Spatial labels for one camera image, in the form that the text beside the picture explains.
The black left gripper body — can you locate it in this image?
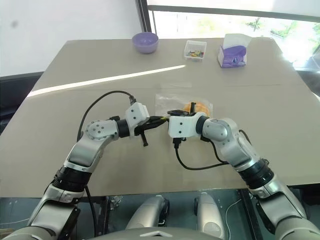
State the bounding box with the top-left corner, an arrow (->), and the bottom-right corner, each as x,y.
133,122 -> 151,148

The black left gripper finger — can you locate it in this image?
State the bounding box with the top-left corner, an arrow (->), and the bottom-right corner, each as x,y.
143,120 -> 166,132
146,115 -> 169,124

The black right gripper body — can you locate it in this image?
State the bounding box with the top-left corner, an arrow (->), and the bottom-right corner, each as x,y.
186,101 -> 198,118

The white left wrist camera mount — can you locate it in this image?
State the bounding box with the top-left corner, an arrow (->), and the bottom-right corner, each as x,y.
124,101 -> 151,138

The silver robot leg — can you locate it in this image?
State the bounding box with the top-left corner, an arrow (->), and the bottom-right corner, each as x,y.
194,191 -> 223,235
125,194 -> 171,231

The round golden bread bun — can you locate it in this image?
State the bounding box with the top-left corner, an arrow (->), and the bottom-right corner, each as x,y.
183,100 -> 210,117

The black hanging body cable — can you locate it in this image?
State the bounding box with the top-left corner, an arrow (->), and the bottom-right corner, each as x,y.
84,184 -> 98,237

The silver left robot leg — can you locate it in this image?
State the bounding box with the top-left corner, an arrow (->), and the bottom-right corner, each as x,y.
125,194 -> 171,231

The grey robot torso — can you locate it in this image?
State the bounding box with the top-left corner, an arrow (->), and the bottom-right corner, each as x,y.
86,225 -> 225,240

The purple and white tissue box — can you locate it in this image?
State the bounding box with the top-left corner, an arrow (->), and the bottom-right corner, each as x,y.
216,33 -> 253,69

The purple bowl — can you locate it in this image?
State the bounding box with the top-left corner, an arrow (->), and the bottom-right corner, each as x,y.
131,32 -> 160,55

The clear yellow-zip plastic bag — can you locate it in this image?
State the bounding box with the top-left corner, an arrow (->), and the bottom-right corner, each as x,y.
154,92 -> 215,123

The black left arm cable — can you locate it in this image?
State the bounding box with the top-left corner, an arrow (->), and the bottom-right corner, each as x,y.
76,90 -> 138,142

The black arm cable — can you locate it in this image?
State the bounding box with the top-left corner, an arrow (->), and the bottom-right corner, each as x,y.
171,136 -> 230,171
76,90 -> 138,142

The clear box of colourful clips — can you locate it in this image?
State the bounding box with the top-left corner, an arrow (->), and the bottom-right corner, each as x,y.
183,39 -> 208,62

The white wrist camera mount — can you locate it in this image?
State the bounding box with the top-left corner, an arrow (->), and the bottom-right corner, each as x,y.
167,112 -> 202,139
124,101 -> 151,138

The dark window frame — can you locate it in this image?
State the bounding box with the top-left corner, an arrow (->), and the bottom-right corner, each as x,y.
136,0 -> 320,35

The silver right robot leg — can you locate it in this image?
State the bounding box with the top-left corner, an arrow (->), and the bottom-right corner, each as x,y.
194,191 -> 223,235

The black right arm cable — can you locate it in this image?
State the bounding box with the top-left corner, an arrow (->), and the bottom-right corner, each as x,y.
171,136 -> 230,171

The black table leg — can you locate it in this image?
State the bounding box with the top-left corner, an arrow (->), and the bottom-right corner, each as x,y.
237,188 -> 265,240

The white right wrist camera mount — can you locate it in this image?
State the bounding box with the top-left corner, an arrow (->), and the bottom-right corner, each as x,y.
167,112 -> 202,139

